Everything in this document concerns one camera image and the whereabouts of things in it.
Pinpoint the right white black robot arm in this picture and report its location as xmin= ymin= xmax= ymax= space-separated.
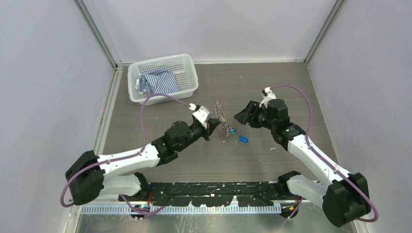
xmin=234 ymin=99 xmax=371 ymax=227

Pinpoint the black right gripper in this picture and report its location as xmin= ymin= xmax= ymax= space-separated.
xmin=234 ymin=100 xmax=276 ymax=131

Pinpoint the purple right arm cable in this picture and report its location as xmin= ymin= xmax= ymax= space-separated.
xmin=270 ymin=84 xmax=379 ymax=223

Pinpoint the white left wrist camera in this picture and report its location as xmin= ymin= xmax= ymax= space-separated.
xmin=188 ymin=103 xmax=211 ymax=129

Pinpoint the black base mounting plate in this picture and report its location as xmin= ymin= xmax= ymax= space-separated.
xmin=125 ymin=182 xmax=296 ymax=207

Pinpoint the white plastic perforated basket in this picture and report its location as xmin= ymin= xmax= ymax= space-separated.
xmin=127 ymin=54 xmax=199 ymax=104

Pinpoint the aluminium frame rail left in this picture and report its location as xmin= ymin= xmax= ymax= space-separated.
xmin=68 ymin=64 xmax=124 ymax=205

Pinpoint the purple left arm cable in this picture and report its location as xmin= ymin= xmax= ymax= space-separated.
xmin=60 ymin=93 xmax=197 ymax=221

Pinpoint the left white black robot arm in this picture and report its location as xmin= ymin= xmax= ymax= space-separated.
xmin=61 ymin=118 xmax=220 ymax=207

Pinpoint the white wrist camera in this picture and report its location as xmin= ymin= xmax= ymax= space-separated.
xmin=188 ymin=103 xmax=211 ymax=129
xmin=259 ymin=87 xmax=276 ymax=108

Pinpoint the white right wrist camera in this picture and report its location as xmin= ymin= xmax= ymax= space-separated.
xmin=259 ymin=87 xmax=276 ymax=108

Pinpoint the slotted cable duct strip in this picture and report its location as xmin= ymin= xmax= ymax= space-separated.
xmin=80 ymin=203 xmax=281 ymax=215

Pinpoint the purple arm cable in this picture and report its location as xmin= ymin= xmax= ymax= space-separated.
xmin=270 ymin=84 xmax=379 ymax=223
xmin=60 ymin=93 xmax=197 ymax=221

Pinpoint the blue white striped cloth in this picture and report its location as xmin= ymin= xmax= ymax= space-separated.
xmin=135 ymin=67 xmax=180 ymax=95

